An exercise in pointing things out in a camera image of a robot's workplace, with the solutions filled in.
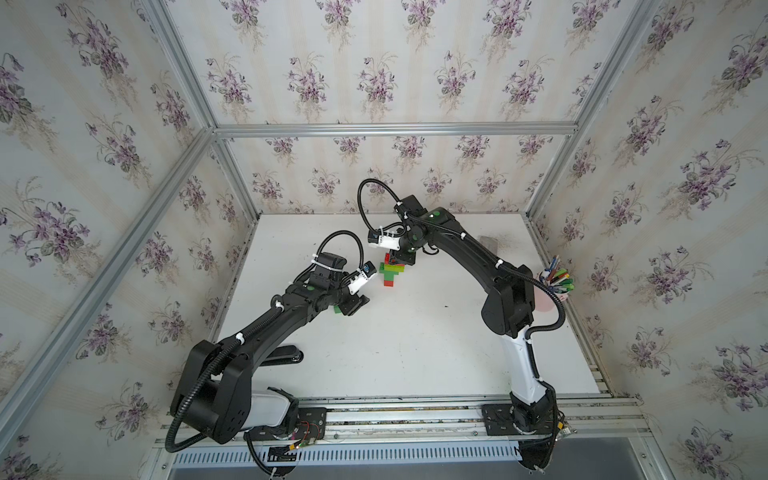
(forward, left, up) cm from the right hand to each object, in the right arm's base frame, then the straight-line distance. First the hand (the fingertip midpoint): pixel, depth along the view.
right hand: (398, 251), depth 91 cm
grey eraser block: (+14, -35, -13) cm, 40 cm away
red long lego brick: (-3, +3, 0) cm, 4 cm away
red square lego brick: (-4, +3, -12) cm, 13 cm away
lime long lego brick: (-4, +2, -2) cm, 5 cm away
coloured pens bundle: (-5, -49, -5) cm, 49 cm away
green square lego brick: (-21, +16, +2) cm, 26 cm away
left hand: (-12, +11, -3) cm, 17 cm away
